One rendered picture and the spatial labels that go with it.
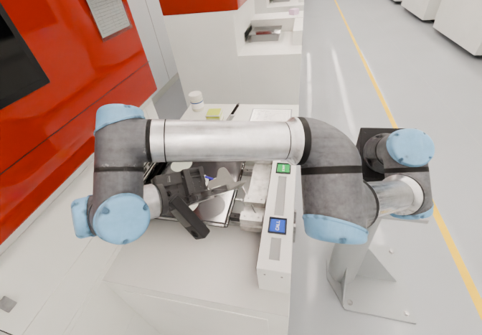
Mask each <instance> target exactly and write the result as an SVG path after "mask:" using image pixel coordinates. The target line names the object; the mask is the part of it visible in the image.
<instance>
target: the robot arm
mask: <svg viewBox="0 0 482 335"><path fill-rule="evenodd" d="M93 135H94V137H95V151H94V172H93V194H91V195H88V196H87V197H83V198H79V199H75V200H74V201H72V203H71V213H72V221H73V226H74V230H75V235H76V237H77V238H80V239H83V238H86V237H95V236H98V237H99V238H100V239H101V240H104V241H106V242H109V243H112V244H115V245H125V244H128V243H131V242H133V241H135V240H137V239H138V238H139V237H140V236H142V235H143V233H144V232H145V231H146V230H147V228H148V226H149V223H150V220H152V219H154V218H157V217H159V216H161V215H164V214H167V212H168V211H170V213H172V214H173V216H175V218H176V219H177V220H178V221H179V222H180V223H181V224H182V225H183V226H184V228H185V229H186V230H187V231H188V232H189V233H190V234H191V235H192V236H193V237H194V239H195V240H199V239H204V238H205V237H206V236H207V235H208V234H209V233H210V230H209V228H208V227H207V226H206V225H205V224H204V223H203V221H201V220H200V219H199V218H198V216H197V215H196V214H195V213H194V212H193V211H192V210H191V209H190V207H189V206H191V205H193V204H198V203H200V202H203V201H206V200H208V199H213V198H215V197H216V196H217V195H218V194H222V193H225V192H228V191H232V190H234V189H239V188H241V187H242V186H243V185H244V184H245V182H246V179H245V180H242V181H236V182H235V181H234V180H233V178H232V177H231V175H230V173H229V172H228V170H227V169H226V168H225V167H222V168H220V169H218V172H217V178H216V179H213V180H211V181H209V182H208V185H207V186H208V188H209V190H207V186H206V184H205V182H206V180H205V178H204V175H205V174H204V170H203V167H202V166H198V167H194V168H189V169H182V170H181V171H178V172H174V173H170V174H162V175H158V176H155V177H154V178H152V179H151V184H147V185H143V173H144V163H145V162H197V161H285V160H286V161H287V162H288V163H289V164H290V165H294V166H295V165H300V166H301V188H302V200H303V216H302V218H303V222H304V229H305V232H306V234H307V235H308V236H309V237H311V238H313V239H315V240H320V241H324V242H333V243H339V244H347V245H361V244H364V243H366V242H367V240H368V238H367V235H368V234H369V232H368V230H367V228H368V227H371V226H372V225H373V224H374V223H375V222H376V220H377V218H378V217H382V216H385V215H387V214H389V215H391V216H392V217H395V218H398V219H404V220H419V219H425V218H428V217H430V216H431V215H432V214H433V207H434V202H433V196H432V189H431V183H430V171H429V164H428V162H429V161H430V160H431V158H432V157H433V156H434V153H435V145H434V143H433V140H432V139H431V137H429V135H427V134H426V133H424V132H423V131H420V130H418V129H414V128H406V129H401V130H398V131H395V132H393V133H381V134H378V135H375V136H373V137H371V138H370V139H369V140H368V141H367V142H366V143H365V145H364V148H363V159H364V162H365V163H366V165H367V166H368V167H369V168H370V169H371V170H373V171H375V172H378V173H381V174H384V177H385V179H383V180H382V181H371V182H366V181H364V180H363V176H362V160H361V156H360V154H359V151H358V149H357V147H356V146H355V145H354V143H353V142H352V141H351V139H350V138H349V137H348V136H347V135H345V134H344V133H343V132H341V131H340V130H339V129H337V128H336V127H334V126H332V125H330V124H328V123H326V122H324V121H320V120H318V119H315V118H308V117H290V118H289V119H288V120H287V121H286V122H280V121H208V120H172V119H146V118H145V117H144V112H143V111H142V110H141V109H140V108H138V107H136V106H133V105H124V104H107V105H103V106H101V107H100V108H98V110H97V113H96V122H95V130H94V132H93ZM220 185H221V186H220ZM217 186H220V187H217ZM213 187H216V188H213ZM212 188H213V189H212Z"/></svg>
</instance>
